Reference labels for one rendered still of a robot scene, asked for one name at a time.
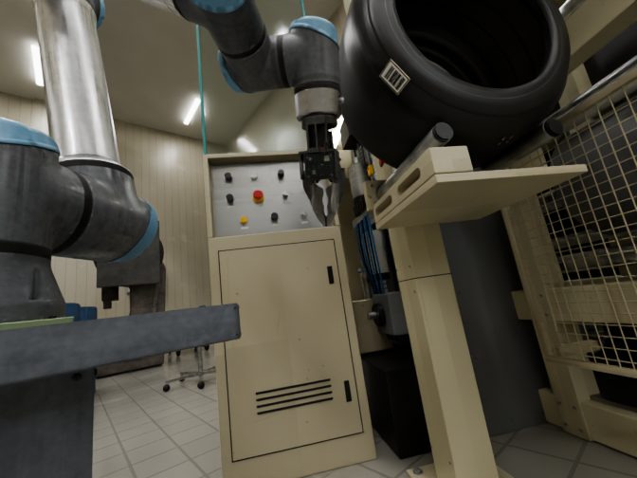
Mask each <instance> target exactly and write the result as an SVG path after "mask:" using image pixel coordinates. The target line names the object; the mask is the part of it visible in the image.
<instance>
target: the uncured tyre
mask: <svg viewBox="0 0 637 478"><path fill-rule="evenodd" d="M338 56H339V77H340V95H341V98H342V97H343V98H344V102H343V103H341V116H342V118H343V120H344V122H345V123H346V125H347V127H348V128H349V130H350V131H351V133H352V134H353V135H354V137H355V138H356V139H357V140H358V142H359V143H360V144H361V145H362V146H363V147H364V148H365V149H366V150H368V151H369V152H370V153H371V154H372V155H374V156H375V157H377V158H378V159H380V160H381V161H383V162H385V163H386V164H388V165H390V166H392V167H393V168H395V169H397V168H398V167H399V166H400V164H401V163H402V162H403V161H404V160H405V159H406V158H407V156H408V155H409V154H410V153H411V152H412V151H413V149H414V148H415V147H416V146H417V145H418V144H419V143H420V141H421V140H422V139H423V138H424V137H425V136H426V135H427V133H428V132H429V131H430V130H431V129H432V128H433V127H434V126H435V125H436V124H437V123H439V122H444V123H447V124H448V125H449V126H450V127H451V128H452V130H453V137H452V139H451V140H450V141H449V142H448V143H447V144H446V145H445V146H444V147H452V146H466V147H467V150H468V153H469V156H470V160H471V164H472V167H473V170H474V169H476V168H478V167H480V166H482V165H483V164H484V163H485V162H487V161H488V160H490V159H491V158H493V157H494V156H496V155H498V154H499V153H500V152H502V151H503V150H505V149H506V148H508V147H509V146H511V145H512V144H513V143H515V142H516V141H518V140H519V139H521V138H523V137H524V136H525V135H527V134H528V133H530V132H531V131H533V130H534V129H535V128H537V127H538V126H539V125H540V124H541V123H542V122H543V121H544V120H545V119H546V117H547V116H548V115H549V114H550V113H551V111H552V110H553V109H554V108H555V106H556V105H557V103H558V102H559V100H560V98H561V96H562V94H563V91H564V89H565V85H566V81H567V77H568V70H569V63H570V56H571V47H570V38H569V33H568V30H567V27H566V24H565V21H564V19H563V17H562V14H561V12H560V10H559V8H558V7H557V5H556V3H555V1H554V0H351V3H350V6H349V10H348V14H347V18H346V22H345V26H344V29H343V33H342V37H341V41H340V45H339V53H338ZM390 59H392V60H393V61H394V62H395V63H396V64H397V65H398V66H399V67H400V68H401V69H402V71H403V72H404V73H405V74H406V75H407V76H408V77H409V78H410V80H409V82H408V83H407V84H406V86H405V87H404V88H403V90H402V91H401V92H400V93H399V95H397V94H396V93H395V92H394V91H393V90H392V89H391V88H390V87H389V86H388V85H387V84H386V83H385V82H384V81H383V80H382V79H381V78H380V77H379V75H380V74H381V72H382V71H383V69H384V68H385V66H386V65H387V63H388V62H389V60H390ZM432 62H433V63H432ZM434 63H436V64H438V65H439V66H441V67H442V68H443V69H445V70H446V71H447V72H448V73H449V74H448V73H446V72H444V70H442V69H441V68H439V67H438V66H436V65H435V64H434ZM451 75H452V76H451ZM514 134H516V135H515V136H514V137H513V138H512V140H511V141H510V142H508V143H505V144H502V145H497V146H495V145H496V144H497V143H498V142H499V141H500V140H501V138H502V137H506V136H511V135H514Z"/></svg>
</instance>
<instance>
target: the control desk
mask: <svg viewBox="0 0 637 478"><path fill-rule="evenodd" d="M301 151H307V150H295V151H275V152H256V153H237V154H217V155H203V164H204V180H205V196H206V212H207V228H208V238H209V240H208V241H209V273H210V289H211V304H212V305H220V304H229V303H236V304H238V305H239V307H240V308H239V314H240V326H241V333H242V335H241V337H240V338H239V339H237V340H229V341H224V342H219V343H214V353H215V368H216V384H217V400H218V416H219V432H220V448H221V464H222V478H301V477H304V476H308V475H312V474H316V473H320V472H324V471H327V470H331V469H338V468H342V467H346V466H350V465H354V464H358V463H362V462H366V461H370V460H373V459H376V457H377V456H376V450H375V444H374V439H373V427H372V421H371V416H370V409H369V403H368V398H367V392H366V386H365V379H364V374H363V368H362V362H361V356H360V350H359V344H358V338H357V332H356V326H355V315H354V310H353V303H352V297H351V291H350V286H349V279H348V273H347V267H346V262H345V255H344V249H343V244H342V238H341V232H340V226H339V219H338V213H337V214H336V216H335V218H334V220H333V221H332V223H331V224H330V225H329V227H324V226H323V225H322V224H321V223H320V222H319V220H318V219H317V217H316V215H315V213H314V211H313V209H312V206H311V202H310V200H309V198H308V196H307V195H306V193H305V191H304V188H303V185H302V180H301V179H300V162H299V152H301Z"/></svg>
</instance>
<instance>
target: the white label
mask: <svg viewBox="0 0 637 478"><path fill-rule="evenodd" d="M379 77H380V78H381V79H382V80H383V81H384V82H385V83H386V84H387V85H388V86H389V87H390V88H391V89H392V90H393V91H394V92H395V93H396V94H397V95H399V93H400V92H401V91H402V90H403V88H404V87H405V86H406V84H407V83H408V82H409V80H410V78H409V77H408V76H407V75H406V74H405V73H404V72H403V71H402V69H401V68H400V67H399V66H398V65H397V64H396V63H395V62H394V61H393V60H392V59H390V60H389V62H388V63H387V65H386V66H385V68H384V69H383V71H382V72H381V74H380V75H379Z"/></svg>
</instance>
